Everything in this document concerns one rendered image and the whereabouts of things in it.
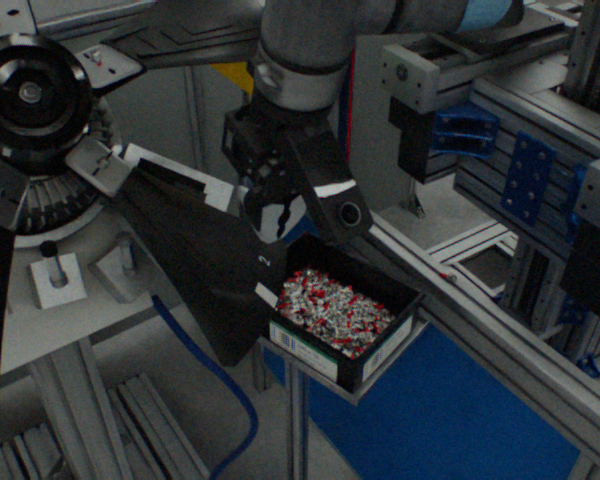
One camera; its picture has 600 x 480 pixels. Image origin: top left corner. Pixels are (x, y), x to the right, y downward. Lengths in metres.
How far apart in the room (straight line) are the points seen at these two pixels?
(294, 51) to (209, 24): 0.33
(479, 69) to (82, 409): 0.97
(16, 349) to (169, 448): 0.84
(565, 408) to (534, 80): 0.69
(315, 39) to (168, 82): 1.19
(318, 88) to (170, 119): 1.20
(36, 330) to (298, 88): 0.56
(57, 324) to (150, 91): 0.83
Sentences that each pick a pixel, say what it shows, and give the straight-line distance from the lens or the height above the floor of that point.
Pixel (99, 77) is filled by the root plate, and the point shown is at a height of 1.20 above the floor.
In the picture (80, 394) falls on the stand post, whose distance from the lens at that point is 1.17.
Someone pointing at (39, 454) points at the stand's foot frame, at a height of 0.08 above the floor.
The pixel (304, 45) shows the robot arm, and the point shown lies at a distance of 0.49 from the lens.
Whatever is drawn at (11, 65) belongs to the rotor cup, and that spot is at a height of 1.24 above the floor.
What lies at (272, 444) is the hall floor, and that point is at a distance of 1.79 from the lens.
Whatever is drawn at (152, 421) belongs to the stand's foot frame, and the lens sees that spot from 1.78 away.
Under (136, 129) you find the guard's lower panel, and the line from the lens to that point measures 1.67.
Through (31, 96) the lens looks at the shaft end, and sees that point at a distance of 0.69.
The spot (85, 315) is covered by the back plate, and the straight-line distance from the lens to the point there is 0.95.
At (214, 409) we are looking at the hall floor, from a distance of 1.87.
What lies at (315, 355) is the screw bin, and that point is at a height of 0.85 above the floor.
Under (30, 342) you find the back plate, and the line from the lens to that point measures 0.95.
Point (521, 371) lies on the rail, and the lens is 0.92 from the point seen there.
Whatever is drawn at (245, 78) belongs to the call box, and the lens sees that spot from 1.16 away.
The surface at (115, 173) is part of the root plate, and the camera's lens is 0.76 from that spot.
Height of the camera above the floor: 1.52
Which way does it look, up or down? 39 degrees down
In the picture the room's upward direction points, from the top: straight up
